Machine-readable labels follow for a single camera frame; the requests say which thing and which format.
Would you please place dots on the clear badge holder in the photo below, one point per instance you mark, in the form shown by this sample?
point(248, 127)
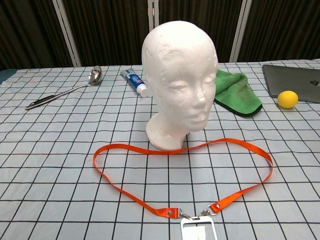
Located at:
point(195, 219)

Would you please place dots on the white foam mannequin head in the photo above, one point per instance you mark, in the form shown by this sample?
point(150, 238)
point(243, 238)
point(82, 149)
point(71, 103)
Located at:
point(175, 75)

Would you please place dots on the blue white toothpaste tube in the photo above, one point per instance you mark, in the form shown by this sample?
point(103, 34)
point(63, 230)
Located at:
point(135, 81)

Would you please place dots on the green microfibre cloth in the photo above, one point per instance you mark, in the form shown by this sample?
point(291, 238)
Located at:
point(237, 95)

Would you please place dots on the black folding screen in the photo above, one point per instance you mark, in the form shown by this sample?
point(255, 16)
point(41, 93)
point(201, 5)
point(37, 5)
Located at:
point(112, 32)

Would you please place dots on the white checked tablecloth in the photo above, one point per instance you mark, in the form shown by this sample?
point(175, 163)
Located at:
point(75, 175)

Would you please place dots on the yellow ball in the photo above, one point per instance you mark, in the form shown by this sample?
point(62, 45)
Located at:
point(287, 99)

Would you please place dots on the grey laptop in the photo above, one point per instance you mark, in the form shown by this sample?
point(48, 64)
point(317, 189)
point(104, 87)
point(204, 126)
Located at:
point(287, 80)

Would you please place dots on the blue padded table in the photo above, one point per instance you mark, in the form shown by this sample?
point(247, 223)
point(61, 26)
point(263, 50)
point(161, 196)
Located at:
point(5, 76)

